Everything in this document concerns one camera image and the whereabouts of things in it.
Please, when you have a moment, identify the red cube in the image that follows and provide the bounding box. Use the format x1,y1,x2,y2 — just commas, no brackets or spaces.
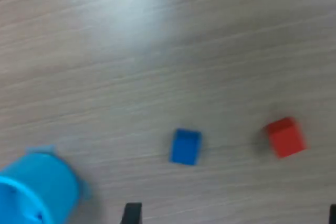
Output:
264,116,307,158

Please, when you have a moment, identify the blue cup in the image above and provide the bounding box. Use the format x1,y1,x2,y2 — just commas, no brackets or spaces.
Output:
0,145,92,224

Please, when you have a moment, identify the blue cube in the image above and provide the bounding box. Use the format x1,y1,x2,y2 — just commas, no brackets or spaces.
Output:
169,128,202,166

